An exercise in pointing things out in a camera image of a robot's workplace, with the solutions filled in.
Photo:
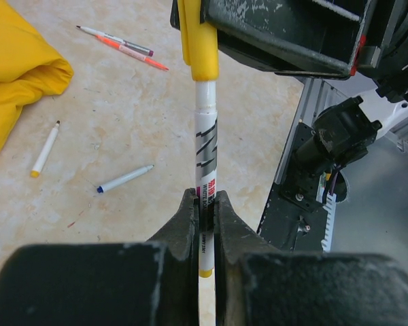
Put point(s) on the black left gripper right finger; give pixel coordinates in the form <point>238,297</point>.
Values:
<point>257,284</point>

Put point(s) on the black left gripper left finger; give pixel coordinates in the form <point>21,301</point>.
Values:
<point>127,283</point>

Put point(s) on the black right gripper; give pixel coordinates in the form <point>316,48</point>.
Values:
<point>311,38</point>

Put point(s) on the yellow marker cap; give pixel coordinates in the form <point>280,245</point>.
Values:
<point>199,42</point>

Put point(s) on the white yellow whiteboard marker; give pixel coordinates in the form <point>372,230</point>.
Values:
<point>206,162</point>

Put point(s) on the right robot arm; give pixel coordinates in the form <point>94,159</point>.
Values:
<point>343,132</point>

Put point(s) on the white blue-end pen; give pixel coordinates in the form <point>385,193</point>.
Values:
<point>123,179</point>

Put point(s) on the thin white yellow-end pen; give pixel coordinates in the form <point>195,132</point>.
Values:
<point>46,149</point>

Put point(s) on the orange pink highlighter pen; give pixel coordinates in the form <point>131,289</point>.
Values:
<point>134,54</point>

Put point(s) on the white purple-end pen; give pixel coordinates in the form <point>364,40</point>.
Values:
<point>131,45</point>

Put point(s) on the yellow folded t-shirt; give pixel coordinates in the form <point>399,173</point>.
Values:
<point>30,68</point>

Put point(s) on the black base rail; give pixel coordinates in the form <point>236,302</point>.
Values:
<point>295,217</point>

